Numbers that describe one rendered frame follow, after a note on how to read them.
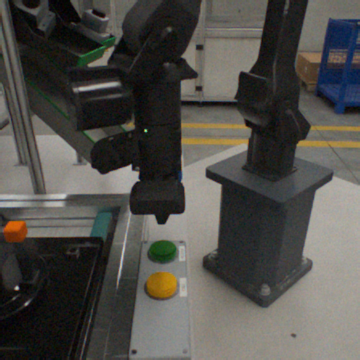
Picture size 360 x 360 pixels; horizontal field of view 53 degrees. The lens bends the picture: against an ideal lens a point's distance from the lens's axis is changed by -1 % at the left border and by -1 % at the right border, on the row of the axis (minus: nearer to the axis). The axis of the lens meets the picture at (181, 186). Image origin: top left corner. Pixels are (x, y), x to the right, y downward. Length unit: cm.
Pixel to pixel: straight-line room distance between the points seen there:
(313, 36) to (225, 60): 503
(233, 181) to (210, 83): 400
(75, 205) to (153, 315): 30
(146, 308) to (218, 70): 413
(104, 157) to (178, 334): 22
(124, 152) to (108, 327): 21
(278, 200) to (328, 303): 23
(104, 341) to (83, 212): 30
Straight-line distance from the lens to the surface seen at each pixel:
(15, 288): 50
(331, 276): 72
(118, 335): 46
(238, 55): 448
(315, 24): 928
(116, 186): 95
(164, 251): 54
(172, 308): 48
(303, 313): 64
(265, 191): 52
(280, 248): 58
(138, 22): 40
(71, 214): 70
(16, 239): 45
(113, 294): 50
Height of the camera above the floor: 131
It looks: 29 degrees down
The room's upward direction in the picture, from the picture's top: straight up
